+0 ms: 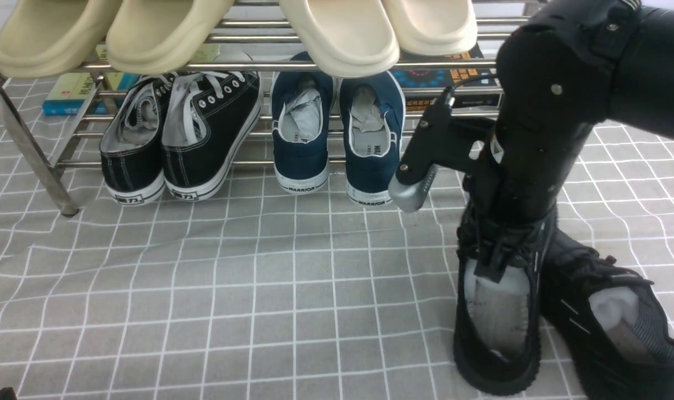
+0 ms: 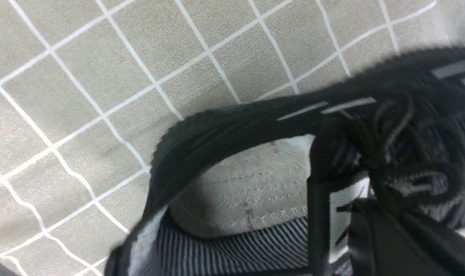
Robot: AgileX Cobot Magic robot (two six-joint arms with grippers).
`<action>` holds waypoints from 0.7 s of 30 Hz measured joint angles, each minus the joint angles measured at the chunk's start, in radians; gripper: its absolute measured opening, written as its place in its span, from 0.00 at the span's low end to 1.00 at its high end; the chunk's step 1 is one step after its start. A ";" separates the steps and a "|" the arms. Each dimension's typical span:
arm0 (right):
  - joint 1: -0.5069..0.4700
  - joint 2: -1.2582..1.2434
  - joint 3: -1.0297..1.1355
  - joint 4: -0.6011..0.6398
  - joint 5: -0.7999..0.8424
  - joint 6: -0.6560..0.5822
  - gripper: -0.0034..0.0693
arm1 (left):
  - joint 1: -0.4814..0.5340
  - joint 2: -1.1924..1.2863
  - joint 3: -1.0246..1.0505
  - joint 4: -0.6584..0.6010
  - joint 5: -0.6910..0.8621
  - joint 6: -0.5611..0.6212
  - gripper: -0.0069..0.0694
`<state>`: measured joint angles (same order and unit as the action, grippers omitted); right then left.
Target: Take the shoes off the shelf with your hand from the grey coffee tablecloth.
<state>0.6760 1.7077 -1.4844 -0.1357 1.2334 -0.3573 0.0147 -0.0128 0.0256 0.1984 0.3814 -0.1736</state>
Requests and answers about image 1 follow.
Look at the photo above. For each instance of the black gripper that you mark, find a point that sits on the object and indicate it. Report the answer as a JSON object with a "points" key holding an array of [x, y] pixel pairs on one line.
{"points": [[518, 178]]}

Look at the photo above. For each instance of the black knit sneaker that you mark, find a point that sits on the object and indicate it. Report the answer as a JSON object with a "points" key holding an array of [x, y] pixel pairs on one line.
{"points": [[611, 321], [497, 346]]}

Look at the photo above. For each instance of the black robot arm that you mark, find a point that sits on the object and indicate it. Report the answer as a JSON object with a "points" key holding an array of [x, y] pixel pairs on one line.
{"points": [[572, 66]]}

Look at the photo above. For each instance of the black orange book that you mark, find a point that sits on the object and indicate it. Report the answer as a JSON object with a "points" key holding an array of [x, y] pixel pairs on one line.
{"points": [[421, 86]]}

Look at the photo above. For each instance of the right navy canvas shoe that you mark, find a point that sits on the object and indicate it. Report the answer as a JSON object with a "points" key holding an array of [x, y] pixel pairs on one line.
{"points": [[372, 110]]}

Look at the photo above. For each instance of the navy canvas shoe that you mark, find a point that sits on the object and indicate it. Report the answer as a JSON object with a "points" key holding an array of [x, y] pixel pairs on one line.
{"points": [[300, 104], [372, 110]]}

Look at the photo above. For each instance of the right cream foam slipper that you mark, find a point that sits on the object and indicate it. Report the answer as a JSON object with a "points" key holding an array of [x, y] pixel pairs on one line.
{"points": [[433, 28]]}

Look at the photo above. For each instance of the cream foam slipper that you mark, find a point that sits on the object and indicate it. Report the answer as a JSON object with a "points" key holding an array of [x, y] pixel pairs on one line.
{"points": [[433, 28], [346, 39]]}

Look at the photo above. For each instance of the left navy canvas shoe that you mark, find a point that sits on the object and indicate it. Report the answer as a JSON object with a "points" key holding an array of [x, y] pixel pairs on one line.
{"points": [[300, 104]]}

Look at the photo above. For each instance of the grey checkered floor cloth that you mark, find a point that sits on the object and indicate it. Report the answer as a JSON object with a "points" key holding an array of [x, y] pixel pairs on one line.
{"points": [[253, 294]]}

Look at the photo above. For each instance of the left cream foam slipper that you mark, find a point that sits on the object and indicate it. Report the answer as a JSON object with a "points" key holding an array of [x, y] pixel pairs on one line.
{"points": [[346, 39]]}

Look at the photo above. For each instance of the right black canvas sneaker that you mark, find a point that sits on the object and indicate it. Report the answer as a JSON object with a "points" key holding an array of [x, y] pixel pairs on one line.
{"points": [[210, 115]]}

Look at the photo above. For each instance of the black canvas sneaker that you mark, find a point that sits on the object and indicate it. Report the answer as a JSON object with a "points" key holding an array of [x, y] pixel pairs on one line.
{"points": [[131, 145], [210, 115]]}

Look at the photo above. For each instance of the left black canvas sneaker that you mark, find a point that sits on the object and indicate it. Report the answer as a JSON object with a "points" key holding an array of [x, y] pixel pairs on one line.
{"points": [[131, 145]]}

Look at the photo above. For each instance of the tan foam slipper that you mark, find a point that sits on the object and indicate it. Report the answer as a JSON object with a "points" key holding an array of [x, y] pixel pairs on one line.
{"points": [[155, 37], [49, 38]]}

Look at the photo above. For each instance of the blue green book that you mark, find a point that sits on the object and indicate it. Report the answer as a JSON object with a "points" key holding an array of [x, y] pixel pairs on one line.
{"points": [[72, 89]]}

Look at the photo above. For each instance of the left tan foam slipper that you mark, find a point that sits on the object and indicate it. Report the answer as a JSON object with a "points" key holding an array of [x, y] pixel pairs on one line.
{"points": [[49, 38]]}

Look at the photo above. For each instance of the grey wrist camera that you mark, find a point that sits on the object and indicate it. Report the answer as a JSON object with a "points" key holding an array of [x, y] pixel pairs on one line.
{"points": [[439, 140]]}

